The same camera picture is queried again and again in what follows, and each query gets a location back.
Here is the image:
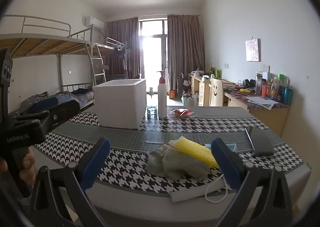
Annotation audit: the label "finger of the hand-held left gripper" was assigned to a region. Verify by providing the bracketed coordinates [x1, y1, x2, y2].
[9, 99, 81, 131]

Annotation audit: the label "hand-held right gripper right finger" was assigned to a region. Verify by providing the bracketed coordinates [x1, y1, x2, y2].
[211, 138, 293, 227]

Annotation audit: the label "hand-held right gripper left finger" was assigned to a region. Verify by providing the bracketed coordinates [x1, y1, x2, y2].
[29, 137, 112, 227]

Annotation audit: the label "light blue cloth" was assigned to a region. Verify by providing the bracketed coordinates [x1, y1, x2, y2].
[205, 143, 238, 154]

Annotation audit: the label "yellow foam net sleeve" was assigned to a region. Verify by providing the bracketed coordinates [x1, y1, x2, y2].
[168, 136, 220, 169]

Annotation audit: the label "white face mask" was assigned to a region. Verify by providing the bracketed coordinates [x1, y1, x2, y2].
[170, 176, 229, 204]

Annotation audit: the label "grey cloth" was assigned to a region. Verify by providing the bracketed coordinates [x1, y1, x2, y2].
[145, 147, 210, 179]

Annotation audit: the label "white foam box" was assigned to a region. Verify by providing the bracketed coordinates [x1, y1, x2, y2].
[92, 79, 147, 130]

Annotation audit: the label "person's left hand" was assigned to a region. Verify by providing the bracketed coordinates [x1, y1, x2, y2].
[0, 146, 36, 189]

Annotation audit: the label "blue grey bedding bundle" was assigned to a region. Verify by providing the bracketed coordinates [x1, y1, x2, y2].
[21, 91, 80, 112]

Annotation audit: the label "black smartphone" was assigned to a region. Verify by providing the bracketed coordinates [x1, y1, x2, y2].
[244, 127, 275, 156]

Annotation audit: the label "houndstooth tablecloth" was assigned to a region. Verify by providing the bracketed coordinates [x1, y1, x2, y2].
[35, 106, 307, 197]

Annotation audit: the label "wooden desk with patterned cover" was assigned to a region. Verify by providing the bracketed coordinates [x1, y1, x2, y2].
[223, 84, 292, 137]

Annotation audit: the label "red snack packet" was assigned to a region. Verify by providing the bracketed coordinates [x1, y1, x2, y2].
[170, 108, 197, 119]

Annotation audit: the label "metal bunk bed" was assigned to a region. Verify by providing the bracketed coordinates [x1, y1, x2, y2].
[0, 15, 105, 115]
[94, 37, 140, 80]

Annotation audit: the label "white papers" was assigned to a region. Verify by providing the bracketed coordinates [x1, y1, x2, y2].
[245, 96, 278, 110]

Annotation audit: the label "wooden chair with smiley face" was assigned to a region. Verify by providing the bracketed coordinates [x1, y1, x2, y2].
[209, 74, 224, 107]

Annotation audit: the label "clear bottle with blue liquid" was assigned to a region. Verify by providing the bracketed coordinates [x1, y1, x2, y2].
[147, 87, 157, 117]

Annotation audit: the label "white basket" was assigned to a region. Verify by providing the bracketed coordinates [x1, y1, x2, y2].
[182, 92, 195, 106]

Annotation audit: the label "light wooden desk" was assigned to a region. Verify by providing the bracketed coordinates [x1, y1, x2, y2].
[188, 73, 213, 106]

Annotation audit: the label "dark hanging clothes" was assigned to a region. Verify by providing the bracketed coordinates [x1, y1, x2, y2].
[114, 46, 132, 71]

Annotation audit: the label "black headphones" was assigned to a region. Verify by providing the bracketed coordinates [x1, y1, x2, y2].
[242, 79, 257, 89]

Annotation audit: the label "white pump bottle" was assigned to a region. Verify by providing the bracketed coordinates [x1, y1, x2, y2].
[157, 68, 167, 119]

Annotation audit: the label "row of bottles and boxes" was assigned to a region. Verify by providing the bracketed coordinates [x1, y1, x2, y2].
[255, 71, 293, 105]

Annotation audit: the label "brown curtain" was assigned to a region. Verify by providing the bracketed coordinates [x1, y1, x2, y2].
[105, 17, 141, 80]
[167, 14, 206, 92]

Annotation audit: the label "white air conditioner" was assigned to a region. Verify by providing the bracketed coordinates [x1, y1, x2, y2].
[84, 16, 105, 30]

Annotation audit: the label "balcony glass door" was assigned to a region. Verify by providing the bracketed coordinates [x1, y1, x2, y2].
[139, 18, 168, 92]

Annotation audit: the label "pink wall picture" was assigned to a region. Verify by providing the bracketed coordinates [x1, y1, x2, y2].
[246, 38, 261, 62]

